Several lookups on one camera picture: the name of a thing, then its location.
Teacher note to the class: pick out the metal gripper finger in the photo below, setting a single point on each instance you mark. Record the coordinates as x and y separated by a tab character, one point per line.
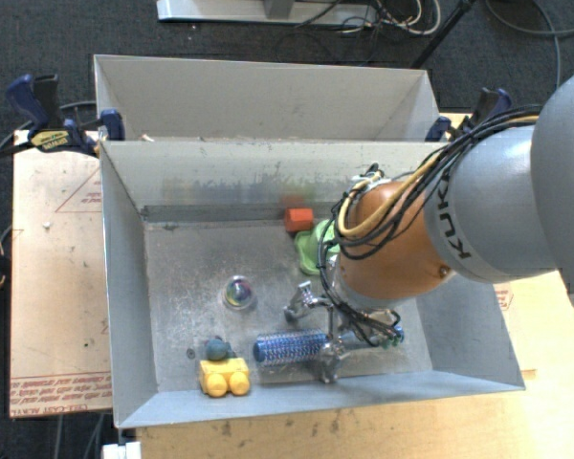
329	361
302	304

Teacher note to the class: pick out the blue mesh hair roller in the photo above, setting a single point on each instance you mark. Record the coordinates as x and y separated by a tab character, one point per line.
289	347

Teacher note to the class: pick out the light green cloth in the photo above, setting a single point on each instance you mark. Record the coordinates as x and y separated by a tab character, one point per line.
311	251

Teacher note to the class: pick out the clear glass dome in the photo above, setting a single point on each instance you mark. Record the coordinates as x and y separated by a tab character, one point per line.
239	293

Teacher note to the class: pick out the orange-red block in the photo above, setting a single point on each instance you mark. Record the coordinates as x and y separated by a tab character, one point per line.
298	220

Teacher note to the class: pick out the dark teal ball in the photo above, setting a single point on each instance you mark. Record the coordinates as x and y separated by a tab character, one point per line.
216	349

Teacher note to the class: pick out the yellow toy block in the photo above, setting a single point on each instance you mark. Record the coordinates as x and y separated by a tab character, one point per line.
222	376

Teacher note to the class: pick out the grey metal bin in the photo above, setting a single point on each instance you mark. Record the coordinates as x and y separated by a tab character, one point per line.
196	256

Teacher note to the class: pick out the brown cardboard board, red print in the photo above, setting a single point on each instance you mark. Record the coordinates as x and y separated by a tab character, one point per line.
57	280

